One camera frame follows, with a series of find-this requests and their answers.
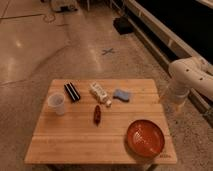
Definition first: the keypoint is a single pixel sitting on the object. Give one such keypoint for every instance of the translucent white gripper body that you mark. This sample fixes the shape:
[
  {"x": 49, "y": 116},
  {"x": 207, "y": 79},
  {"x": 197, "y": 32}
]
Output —
[{"x": 175, "y": 96}]

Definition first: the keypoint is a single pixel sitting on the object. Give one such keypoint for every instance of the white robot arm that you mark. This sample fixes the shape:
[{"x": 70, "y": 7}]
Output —
[{"x": 186, "y": 74}]

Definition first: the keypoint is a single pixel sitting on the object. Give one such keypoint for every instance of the blue sponge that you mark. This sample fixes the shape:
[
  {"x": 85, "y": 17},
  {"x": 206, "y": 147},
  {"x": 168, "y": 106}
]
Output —
[{"x": 121, "y": 95}]

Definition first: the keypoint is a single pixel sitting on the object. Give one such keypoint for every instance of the white carton box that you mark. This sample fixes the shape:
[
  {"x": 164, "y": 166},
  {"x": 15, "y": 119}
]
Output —
[{"x": 100, "y": 94}]

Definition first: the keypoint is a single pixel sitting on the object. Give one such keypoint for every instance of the black bag on floor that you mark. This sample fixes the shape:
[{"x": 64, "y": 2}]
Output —
[{"x": 122, "y": 25}]

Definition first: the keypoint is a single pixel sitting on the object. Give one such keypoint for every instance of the wooden table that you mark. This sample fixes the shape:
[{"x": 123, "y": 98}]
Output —
[{"x": 73, "y": 138}]

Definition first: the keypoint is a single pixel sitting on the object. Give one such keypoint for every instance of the black rectangular box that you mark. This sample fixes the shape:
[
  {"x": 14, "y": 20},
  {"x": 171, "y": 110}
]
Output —
[{"x": 72, "y": 92}]

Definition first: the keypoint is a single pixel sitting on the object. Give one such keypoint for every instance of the clear plastic cup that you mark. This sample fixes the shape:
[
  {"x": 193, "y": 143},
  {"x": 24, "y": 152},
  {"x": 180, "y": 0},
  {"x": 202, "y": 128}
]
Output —
[{"x": 56, "y": 101}]

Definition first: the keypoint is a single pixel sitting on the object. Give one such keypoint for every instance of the white machine base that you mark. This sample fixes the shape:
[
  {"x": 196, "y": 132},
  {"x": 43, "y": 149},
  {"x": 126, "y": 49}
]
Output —
[{"x": 63, "y": 5}]

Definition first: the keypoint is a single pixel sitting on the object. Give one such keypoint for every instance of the long white bench rail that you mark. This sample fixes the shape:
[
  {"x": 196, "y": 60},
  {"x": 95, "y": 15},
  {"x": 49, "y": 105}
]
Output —
[{"x": 170, "y": 39}]

